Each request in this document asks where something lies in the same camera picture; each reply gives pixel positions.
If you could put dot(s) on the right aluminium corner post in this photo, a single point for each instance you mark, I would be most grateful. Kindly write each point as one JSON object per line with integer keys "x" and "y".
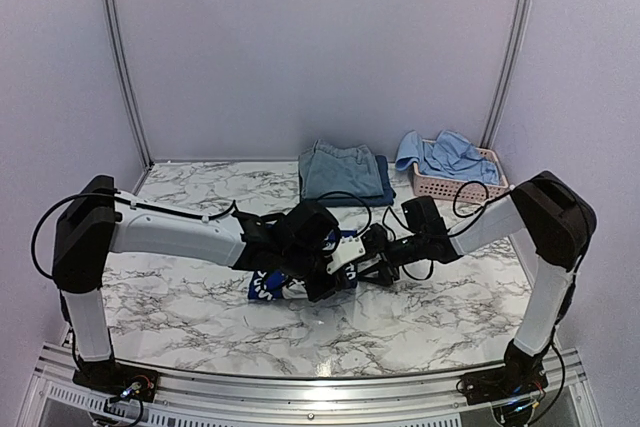
{"x": 516, "y": 37}

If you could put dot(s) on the aluminium corner post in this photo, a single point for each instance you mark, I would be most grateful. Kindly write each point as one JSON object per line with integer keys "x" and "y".
{"x": 516, "y": 37}
{"x": 125, "y": 83}

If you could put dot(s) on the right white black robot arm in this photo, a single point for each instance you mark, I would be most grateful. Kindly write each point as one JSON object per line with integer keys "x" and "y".
{"x": 559, "y": 225}

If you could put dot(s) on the light blue shirt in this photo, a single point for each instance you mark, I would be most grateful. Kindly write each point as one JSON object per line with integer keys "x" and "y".
{"x": 451, "y": 156}

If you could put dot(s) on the folded light blue jeans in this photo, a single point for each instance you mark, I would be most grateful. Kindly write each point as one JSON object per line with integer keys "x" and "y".
{"x": 326, "y": 168}

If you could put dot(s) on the pink perforated plastic basket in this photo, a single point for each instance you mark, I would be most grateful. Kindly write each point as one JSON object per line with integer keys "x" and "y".
{"x": 447, "y": 189}

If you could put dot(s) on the aluminium front rail frame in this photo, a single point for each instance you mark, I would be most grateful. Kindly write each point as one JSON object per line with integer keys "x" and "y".
{"x": 191, "y": 398}

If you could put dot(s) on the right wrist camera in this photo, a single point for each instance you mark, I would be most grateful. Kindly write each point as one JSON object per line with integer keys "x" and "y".
{"x": 423, "y": 217}

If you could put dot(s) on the royal blue printed t-shirt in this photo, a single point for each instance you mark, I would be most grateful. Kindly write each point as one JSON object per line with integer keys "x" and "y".
{"x": 268, "y": 287}

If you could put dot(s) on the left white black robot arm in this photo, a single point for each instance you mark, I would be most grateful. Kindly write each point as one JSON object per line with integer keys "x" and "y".
{"x": 73, "y": 240}

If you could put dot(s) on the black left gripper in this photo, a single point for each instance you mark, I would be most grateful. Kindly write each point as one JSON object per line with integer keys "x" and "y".
{"x": 317, "y": 293}

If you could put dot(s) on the left aluminium corner post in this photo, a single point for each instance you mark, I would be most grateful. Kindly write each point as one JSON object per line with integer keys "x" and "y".
{"x": 125, "y": 83}

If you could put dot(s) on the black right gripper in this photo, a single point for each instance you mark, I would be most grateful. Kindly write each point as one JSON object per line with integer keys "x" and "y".
{"x": 387, "y": 271}

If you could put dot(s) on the folded dark blue garment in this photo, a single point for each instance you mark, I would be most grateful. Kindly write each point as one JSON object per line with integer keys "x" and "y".
{"x": 344, "y": 199}

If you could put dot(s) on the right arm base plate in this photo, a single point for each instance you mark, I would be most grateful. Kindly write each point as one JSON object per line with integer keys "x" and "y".
{"x": 493, "y": 385}

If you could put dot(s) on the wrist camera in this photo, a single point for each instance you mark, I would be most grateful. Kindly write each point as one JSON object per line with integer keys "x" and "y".
{"x": 423, "y": 217}
{"x": 348, "y": 250}

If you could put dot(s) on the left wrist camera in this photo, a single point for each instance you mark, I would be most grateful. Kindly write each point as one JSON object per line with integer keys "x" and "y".
{"x": 348, "y": 250}

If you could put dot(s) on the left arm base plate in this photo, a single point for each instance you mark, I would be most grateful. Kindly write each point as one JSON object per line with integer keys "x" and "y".
{"x": 120, "y": 381}

